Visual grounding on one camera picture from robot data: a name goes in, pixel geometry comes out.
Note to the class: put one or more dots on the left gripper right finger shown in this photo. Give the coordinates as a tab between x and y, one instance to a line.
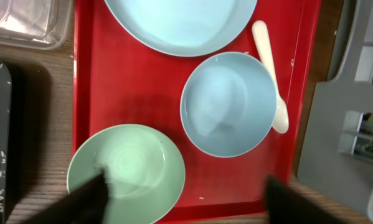
284	206

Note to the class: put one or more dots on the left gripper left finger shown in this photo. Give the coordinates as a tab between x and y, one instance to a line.
85	205

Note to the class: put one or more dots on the green bowl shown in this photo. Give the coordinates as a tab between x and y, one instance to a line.
145	172

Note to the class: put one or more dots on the white plastic spoon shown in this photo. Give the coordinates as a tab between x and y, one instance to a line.
262	42

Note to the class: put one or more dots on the light blue bowl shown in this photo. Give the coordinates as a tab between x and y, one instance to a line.
228	104

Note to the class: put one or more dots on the light blue plate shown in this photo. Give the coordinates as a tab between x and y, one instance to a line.
183	28

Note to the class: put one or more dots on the grey dishwasher rack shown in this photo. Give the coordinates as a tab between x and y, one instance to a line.
337	153

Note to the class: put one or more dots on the clear plastic waste bin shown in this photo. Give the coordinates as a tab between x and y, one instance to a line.
35	24

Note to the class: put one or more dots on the red serving tray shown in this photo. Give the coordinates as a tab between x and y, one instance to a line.
119	80

